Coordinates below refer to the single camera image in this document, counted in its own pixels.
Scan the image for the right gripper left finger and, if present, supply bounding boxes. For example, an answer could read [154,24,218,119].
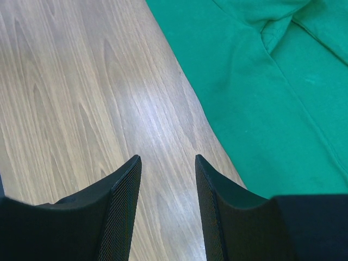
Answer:
[1,155,142,260]

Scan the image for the green t shirt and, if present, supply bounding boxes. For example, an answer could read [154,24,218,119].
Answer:
[147,1,347,198]

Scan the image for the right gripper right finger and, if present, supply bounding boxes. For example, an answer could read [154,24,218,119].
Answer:
[195,155,347,260]

